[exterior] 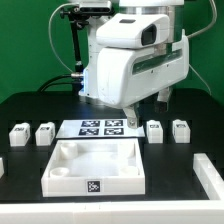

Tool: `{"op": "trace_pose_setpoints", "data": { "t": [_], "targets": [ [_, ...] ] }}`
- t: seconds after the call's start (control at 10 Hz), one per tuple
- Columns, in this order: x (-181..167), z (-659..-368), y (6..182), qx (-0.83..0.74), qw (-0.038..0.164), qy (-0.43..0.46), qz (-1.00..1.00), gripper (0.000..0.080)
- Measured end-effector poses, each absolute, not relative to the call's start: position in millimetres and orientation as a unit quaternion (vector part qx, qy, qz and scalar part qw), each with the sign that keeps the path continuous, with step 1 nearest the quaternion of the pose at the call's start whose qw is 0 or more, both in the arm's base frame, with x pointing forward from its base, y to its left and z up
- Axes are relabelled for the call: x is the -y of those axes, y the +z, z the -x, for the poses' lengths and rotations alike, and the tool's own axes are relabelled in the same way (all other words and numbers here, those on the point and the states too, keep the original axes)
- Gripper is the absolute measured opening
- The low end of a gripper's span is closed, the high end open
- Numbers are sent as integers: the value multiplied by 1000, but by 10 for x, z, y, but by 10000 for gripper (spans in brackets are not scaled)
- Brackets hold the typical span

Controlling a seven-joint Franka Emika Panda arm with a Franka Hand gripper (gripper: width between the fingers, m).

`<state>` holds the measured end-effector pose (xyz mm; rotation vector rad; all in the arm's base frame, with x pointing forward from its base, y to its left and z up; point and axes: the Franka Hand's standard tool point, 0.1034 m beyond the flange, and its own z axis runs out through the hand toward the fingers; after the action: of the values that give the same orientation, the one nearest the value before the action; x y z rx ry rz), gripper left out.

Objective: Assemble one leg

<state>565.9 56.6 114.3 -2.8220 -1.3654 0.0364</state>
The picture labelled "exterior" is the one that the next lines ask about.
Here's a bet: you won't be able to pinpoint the white obstacle fence wall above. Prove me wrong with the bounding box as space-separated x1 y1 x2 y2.
0 153 224 224

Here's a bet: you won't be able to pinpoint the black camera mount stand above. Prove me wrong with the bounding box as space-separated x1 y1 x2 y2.
59 0 114 78

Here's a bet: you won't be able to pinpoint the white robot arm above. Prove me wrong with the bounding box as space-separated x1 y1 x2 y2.
79 0 189 128

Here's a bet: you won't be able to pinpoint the black base cables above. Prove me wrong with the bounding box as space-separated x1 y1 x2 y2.
37 73 83 93

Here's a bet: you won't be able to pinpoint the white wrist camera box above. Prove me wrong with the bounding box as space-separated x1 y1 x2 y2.
96 13 170 49

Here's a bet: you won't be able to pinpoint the grey cable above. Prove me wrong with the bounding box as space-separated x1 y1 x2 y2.
47 2 78 75

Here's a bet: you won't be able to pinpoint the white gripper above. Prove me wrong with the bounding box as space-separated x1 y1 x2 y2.
97 32 189 128

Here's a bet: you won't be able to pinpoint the white square tabletop part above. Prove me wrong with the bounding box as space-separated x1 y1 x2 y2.
41 138 145 197

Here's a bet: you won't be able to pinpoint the white tag sheet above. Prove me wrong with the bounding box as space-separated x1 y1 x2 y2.
56 119 145 139

